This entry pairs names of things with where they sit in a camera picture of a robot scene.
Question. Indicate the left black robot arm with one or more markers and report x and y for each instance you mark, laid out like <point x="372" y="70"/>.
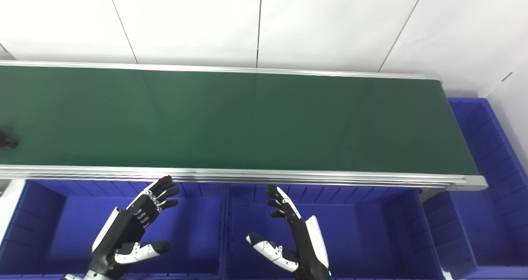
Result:
<point x="88" y="276"/>

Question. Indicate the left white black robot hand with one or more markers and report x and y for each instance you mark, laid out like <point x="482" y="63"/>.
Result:
<point x="121" y="230"/>

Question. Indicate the blue plastic bin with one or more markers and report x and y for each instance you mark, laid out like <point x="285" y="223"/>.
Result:
<point x="62" y="230"/>
<point x="491" y="214"/>
<point x="363" y="238"/>

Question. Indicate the black flanged machine part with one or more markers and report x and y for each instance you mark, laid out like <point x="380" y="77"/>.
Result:
<point x="7" y="140"/>

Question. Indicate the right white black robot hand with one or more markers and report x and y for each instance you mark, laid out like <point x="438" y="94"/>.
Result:
<point x="307" y="247"/>

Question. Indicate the green conveyor belt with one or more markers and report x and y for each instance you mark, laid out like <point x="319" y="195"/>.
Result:
<point x="247" y="119"/>
<point x="288" y="177"/>

